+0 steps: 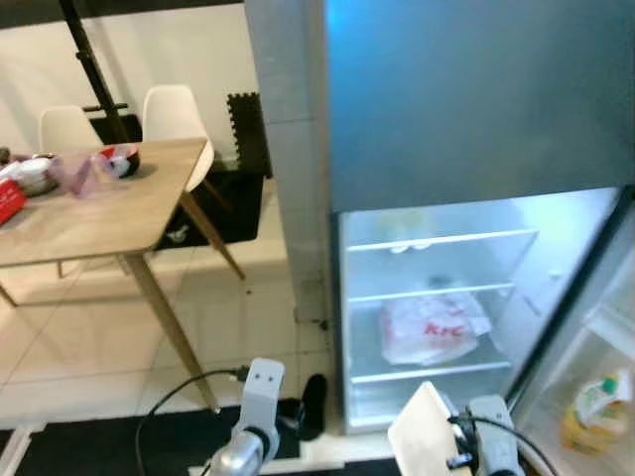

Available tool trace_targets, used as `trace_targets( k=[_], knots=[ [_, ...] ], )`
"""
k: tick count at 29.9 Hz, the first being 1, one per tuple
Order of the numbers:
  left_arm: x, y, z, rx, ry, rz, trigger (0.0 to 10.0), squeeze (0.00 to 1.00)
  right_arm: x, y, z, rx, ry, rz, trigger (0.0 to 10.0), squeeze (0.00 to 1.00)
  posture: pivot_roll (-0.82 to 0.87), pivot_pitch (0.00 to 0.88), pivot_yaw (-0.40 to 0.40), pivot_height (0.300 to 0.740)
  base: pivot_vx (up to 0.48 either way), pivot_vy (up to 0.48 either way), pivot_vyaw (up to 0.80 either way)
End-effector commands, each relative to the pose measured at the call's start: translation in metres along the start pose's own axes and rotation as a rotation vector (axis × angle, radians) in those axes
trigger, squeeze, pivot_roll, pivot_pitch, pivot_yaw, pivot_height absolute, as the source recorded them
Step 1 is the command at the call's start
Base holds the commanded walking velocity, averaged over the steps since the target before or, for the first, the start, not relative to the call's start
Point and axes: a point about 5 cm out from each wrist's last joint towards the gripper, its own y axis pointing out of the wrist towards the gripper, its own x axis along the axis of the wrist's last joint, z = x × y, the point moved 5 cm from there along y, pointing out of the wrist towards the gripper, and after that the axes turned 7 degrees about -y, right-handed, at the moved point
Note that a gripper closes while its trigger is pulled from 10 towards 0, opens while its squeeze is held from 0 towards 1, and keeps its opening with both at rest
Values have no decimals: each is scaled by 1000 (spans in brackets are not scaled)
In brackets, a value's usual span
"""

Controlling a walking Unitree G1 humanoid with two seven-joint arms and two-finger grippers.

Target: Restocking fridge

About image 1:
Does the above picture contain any open fridge door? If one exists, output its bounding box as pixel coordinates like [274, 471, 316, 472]
[511, 193, 635, 476]

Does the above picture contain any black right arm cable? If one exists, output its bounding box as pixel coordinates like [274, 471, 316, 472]
[446, 415, 562, 476]

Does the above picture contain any yellow bottle green cap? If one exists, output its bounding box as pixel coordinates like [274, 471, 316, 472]
[561, 370, 634, 455]

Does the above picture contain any white KFC plastic bag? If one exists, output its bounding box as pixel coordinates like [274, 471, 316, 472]
[380, 291, 494, 366]

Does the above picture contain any red black bowl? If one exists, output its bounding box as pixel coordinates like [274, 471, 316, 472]
[96, 144, 141, 179]

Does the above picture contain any black foam wall mat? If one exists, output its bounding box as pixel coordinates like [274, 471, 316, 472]
[226, 92, 271, 179]

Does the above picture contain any white round container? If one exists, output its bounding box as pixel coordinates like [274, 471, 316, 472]
[15, 159, 59, 195]

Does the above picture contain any grey two-door fridge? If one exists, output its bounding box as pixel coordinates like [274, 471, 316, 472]
[324, 0, 635, 437]

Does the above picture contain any clear fridge crisper drawer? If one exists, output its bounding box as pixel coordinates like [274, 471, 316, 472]
[349, 380, 517, 429]

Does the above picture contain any black rack floor mat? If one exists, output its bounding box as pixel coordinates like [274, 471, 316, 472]
[154, 169, 267, 251]

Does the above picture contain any white plastic chair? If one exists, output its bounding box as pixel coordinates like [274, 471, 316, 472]
[142, 84, 214, 194]
[38, 106, 103, 155]

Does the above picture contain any purple transparent jug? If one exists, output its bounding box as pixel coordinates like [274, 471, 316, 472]
[50, 151, 118, 199]

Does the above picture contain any light wooden dining table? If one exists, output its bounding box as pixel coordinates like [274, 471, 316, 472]
[0, 137, 246, 413]

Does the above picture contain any black slanted rack post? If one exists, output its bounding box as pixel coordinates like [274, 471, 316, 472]
[60, 0, 130, 145]

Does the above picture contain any black shoe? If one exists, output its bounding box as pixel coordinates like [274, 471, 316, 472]
[298, 374, 329, 442]

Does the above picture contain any white floor tape line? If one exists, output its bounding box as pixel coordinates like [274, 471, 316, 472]
[0, 423, 39, 476]

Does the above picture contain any glass fridge shelf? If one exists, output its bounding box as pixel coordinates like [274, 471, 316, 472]
[349, 362, 515, 386]
[345, 230, 540, 254]
[347, 283, 517, 303]

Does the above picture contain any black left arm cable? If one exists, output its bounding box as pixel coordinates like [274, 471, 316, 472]
[134, 367, 249, 476]

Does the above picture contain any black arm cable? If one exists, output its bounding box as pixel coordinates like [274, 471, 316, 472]
[134, 367, 249, 476]
[446, 415, 562, 476]

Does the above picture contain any grey freezer door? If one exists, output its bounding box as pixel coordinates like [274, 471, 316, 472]
[324, 0, 635, 214]

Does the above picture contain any red white KFC box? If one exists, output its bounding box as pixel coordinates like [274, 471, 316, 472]
[0, 178, 29, 227]

